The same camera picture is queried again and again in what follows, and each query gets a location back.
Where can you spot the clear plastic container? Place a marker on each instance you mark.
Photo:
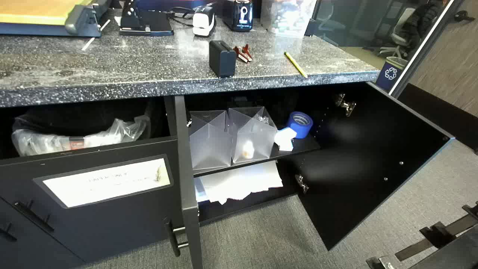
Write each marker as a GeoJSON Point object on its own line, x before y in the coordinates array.
{"type": "Point", "coordinates": [210, 140]}
{"type": "Point", "coordinates": [255, 131]}

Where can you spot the blue painter tape roll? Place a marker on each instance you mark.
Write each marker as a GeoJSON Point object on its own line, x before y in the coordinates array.
{"type": "Point", "coordinates": [301, 123]}

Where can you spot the black hole punch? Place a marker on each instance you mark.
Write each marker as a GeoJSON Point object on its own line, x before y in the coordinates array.
{"type": "Point", "coordinates": [144, 18]}

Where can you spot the black tilt-out trash drawer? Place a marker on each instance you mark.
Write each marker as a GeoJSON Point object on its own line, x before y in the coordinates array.
{"type": "Point", "coordinates": [96, 229]}

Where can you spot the clear plastic jar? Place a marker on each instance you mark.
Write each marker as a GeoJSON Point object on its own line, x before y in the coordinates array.
{"type": "Point", "coordinates": [288, 16]}

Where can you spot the white stapler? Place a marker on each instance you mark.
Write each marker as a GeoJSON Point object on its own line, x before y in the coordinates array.
{"type": "Point", "coordinates": [204, 24]}

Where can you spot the dark blue mug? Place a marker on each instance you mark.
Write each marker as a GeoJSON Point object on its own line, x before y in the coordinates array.
{"type": "Point", "coordinates": [238, 15]}

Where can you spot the clear plastic trash bag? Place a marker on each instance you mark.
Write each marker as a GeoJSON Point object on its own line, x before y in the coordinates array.
{"type": "Point", "coordinates": [29, 142]}

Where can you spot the small black box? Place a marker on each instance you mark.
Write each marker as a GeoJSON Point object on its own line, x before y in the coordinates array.
{"type": "Point", "coordinates": [222, 58]}

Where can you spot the paper cutter with wooden board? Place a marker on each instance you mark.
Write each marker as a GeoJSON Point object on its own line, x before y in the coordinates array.
{"type": "Point", "coordinates": [77, 18]}

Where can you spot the white paper stack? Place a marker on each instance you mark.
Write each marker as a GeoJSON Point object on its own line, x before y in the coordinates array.
{"type": "Point", "coordinates": [238, 184]}

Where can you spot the office chair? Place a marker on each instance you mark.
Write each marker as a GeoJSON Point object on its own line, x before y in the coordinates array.
{"type": "Point", "coordinates": [409, 33]}

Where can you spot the white label on drawer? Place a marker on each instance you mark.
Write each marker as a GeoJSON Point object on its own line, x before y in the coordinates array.
{"type": "Point", "coordinates": [108, 182]}

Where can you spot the left clear plastic container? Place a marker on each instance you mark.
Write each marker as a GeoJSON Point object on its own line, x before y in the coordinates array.
{"type": "Point", "coordinates": [210, 140]}

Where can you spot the red binder clips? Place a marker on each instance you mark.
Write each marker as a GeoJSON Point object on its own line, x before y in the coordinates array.
{"type": "Point", "coordinates": [243, 52]}

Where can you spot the black tripod legs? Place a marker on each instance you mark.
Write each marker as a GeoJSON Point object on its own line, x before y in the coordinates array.
{"type": "Point", "coordinates": [443, 245]}

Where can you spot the blue recycling bin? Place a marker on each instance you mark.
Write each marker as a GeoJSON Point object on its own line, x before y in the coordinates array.
{"type": "Point", "coordinates": [389, 75]}

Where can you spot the right clear plastic container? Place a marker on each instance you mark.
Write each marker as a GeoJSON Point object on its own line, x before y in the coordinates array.
{"type": "Point", "coordinates": [255, 131]}

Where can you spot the white crumpled paper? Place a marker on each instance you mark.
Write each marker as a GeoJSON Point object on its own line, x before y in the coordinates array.
{"type": "Point", "coordinates": [285, 139]}

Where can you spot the yellow pencil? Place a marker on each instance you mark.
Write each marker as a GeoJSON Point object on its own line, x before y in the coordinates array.
{"type": "Point", "coordinates": [295, 64]}

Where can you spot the black cabinet door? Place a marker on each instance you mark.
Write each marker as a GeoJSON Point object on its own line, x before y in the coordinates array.
{"type": "Point", "coordinates": [186, 235]}
{"type": "Point", "coordinates": [362, 148]}

